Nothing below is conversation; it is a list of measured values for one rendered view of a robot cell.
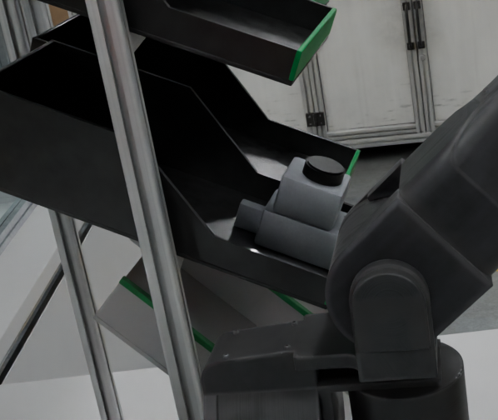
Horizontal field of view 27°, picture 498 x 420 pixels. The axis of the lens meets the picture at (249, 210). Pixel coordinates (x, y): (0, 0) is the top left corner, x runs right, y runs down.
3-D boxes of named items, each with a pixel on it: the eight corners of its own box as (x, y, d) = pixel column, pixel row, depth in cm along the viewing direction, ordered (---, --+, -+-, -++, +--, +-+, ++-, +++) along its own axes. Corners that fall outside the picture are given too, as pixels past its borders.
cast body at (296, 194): (344, 248, 80) (372, 168, 77) (334, 273, 76) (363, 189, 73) (241, 212, 81) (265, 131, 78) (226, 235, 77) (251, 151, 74)
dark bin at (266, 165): (353, 172, 98) (377, 101, 94) (328, 228, 86) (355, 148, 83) (77, 77, 101) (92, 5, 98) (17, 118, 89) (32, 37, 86)
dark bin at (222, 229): (356, 234, 84) (385, 152, 80) (326, 311, 72) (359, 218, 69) (37, 122, 87) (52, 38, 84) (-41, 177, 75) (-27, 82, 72)
